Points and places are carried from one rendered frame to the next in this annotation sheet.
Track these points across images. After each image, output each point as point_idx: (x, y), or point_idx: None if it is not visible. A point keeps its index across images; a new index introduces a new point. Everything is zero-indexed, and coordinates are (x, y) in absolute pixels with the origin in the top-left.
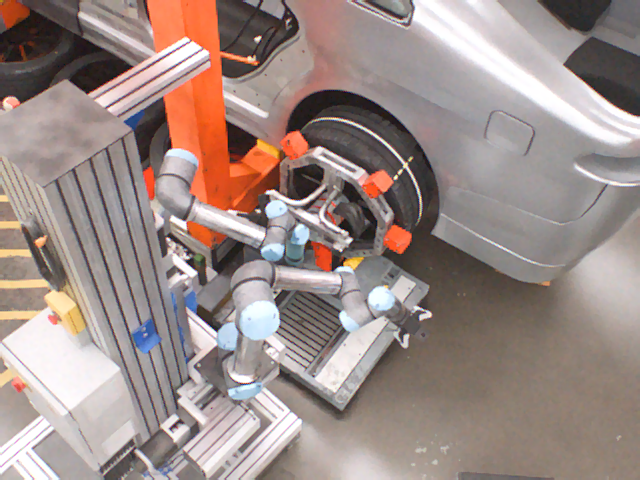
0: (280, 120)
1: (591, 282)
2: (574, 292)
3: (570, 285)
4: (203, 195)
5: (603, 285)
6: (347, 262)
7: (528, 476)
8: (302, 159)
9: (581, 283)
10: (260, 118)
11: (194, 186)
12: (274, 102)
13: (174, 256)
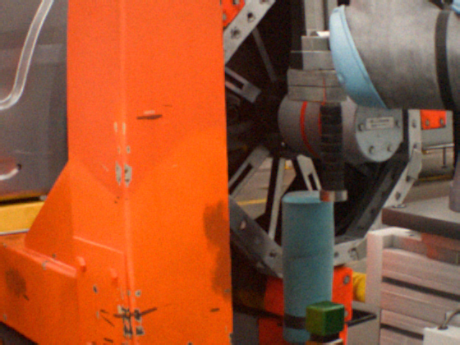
0: (53, 80)
1: (360, 331)
2: (372, 339)
3: (359, 341)
4: (216, 114)
5: (368, 326)
6: (365, 278)
7: None
8: (253, 4)
9: (358, 335)
10: (1, 117)
11: (186, 97)
12: (39, 34)
13: (374, 232)
